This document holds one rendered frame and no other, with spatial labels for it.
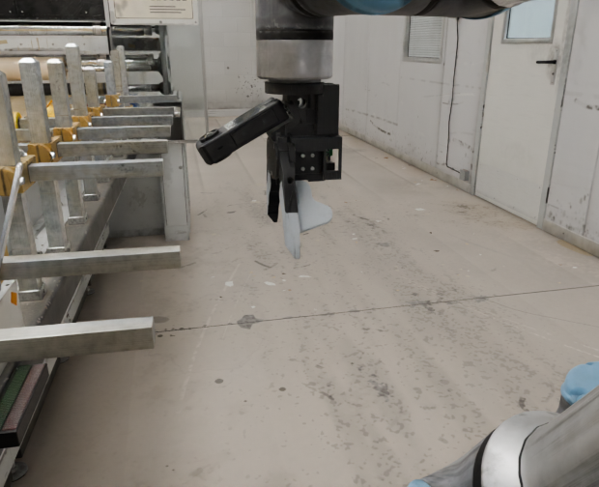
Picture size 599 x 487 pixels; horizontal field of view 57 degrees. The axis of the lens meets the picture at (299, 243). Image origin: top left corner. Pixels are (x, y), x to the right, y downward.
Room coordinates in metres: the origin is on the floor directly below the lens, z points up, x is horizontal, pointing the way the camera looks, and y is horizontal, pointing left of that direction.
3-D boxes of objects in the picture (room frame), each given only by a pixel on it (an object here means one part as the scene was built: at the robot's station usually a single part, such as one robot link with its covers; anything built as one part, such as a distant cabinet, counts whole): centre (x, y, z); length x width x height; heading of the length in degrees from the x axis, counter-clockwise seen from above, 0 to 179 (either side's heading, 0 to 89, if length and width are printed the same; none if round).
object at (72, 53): (1.75, 0.68, 0.94); 0.03 x 0.03 x 0.48; 11
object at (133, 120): (1.79, 0.66, 0.95); 0.50 x 0.04 x 0.04; 101
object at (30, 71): (1.25, 0.59, 0.91); 0.03 x 0.03 x 0.48; 11
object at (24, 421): (0.70, 0.42, 0.68); 0.22 x 0.05 x 0.05; 11
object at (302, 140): (0.68, 0.00, 1.08); 0.09 x 0.08 x 0.12; 102
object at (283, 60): (0.69, 0.01, 1.16); 0.10 x 0.09 x 0.05; 12
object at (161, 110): (2.05, 0.64, 0.95); 0.36 x 0.03 x 0.03; 101
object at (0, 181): (1.03, 0.54, 0.95); 0.13 x 0.06 x 0.05; 11
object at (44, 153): (1.28, 0.59, 0.95); 0.13 x 0.06 x 0.05; 11
